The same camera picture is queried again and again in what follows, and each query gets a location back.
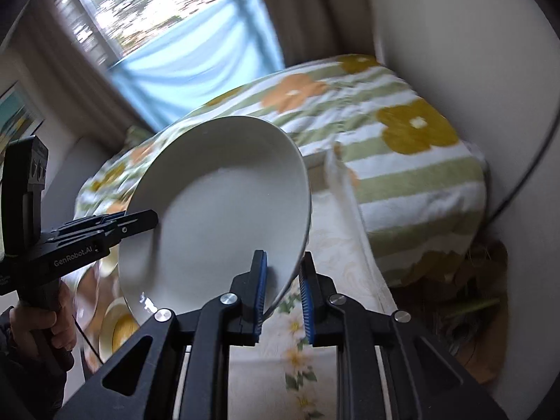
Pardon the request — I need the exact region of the duck cartoon plate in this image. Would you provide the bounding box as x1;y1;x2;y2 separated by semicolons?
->
98;298;140;362

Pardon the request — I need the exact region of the large white plate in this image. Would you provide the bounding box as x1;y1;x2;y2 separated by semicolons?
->
118;117;312;322

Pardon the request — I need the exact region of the person's left hand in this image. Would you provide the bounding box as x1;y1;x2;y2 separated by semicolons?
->
8;282;77;359

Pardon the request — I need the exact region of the floral striped blanket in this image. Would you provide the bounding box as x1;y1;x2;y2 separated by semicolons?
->
74;54;487;287

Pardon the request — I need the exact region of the light blue curtain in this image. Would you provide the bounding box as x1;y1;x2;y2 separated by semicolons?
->
108;0;285;132

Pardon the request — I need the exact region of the brown curtain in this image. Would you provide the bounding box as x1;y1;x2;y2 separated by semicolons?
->
264;0;375;67

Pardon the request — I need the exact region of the framed wall picture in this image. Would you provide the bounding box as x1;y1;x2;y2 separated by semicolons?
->
0;82;44;156

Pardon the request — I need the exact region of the black cable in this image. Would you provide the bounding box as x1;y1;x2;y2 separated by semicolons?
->
485;118;560;224

